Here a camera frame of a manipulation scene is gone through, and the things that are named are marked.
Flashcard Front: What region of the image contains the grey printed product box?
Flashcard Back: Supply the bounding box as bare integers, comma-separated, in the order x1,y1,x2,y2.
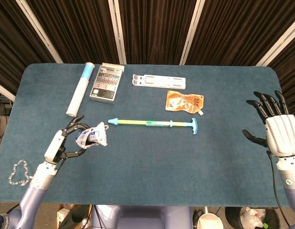
89,62,125,105

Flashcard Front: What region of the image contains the green blue water squirter toy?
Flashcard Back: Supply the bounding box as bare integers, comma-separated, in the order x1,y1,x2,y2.
108,117,198,135

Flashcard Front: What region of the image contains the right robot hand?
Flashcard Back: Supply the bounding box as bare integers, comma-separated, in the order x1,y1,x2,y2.
242,90,295,158

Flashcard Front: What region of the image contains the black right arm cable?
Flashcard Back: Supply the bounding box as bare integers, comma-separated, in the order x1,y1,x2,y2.
267,150,291,227

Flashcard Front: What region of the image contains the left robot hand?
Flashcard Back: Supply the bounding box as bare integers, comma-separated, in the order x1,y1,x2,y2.
43,115,91,165

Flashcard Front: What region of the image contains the white bowl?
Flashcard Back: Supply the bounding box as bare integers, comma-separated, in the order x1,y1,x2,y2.
196,213,224,229

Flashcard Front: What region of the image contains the orange spout pouch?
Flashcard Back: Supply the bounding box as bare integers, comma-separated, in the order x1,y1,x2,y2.
165,90,205,116

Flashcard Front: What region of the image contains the purple robot torso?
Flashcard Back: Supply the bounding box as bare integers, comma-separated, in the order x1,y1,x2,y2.
91,205,193,229

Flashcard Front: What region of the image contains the small white carton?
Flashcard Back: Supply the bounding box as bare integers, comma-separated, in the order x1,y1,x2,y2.
57,208,69,226

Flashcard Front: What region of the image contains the white roll with blue label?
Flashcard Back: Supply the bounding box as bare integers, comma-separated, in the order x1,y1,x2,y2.
66,62,95,118

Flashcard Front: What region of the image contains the dark brown pleated curtain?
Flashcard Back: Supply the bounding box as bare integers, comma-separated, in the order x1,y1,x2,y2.
0,0,295,131

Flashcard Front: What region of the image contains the clear bead bracelet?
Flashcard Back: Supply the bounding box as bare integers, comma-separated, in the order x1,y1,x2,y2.
8,160,31,187

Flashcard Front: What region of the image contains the white partition frame post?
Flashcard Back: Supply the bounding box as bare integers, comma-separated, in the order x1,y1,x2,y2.
108,0,127,64
0,81,16,102
15,0,63,64
255,16,295,67
179,0,205,65

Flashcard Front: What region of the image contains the white folding stand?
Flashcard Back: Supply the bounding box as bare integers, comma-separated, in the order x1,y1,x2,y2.
132,73,187,90

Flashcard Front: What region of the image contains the black trash bin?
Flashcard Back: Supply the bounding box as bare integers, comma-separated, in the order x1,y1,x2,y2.
224,206,280,229

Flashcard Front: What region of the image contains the blue white toothpaste box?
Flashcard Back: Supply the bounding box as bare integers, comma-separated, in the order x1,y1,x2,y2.
74,122,110,150

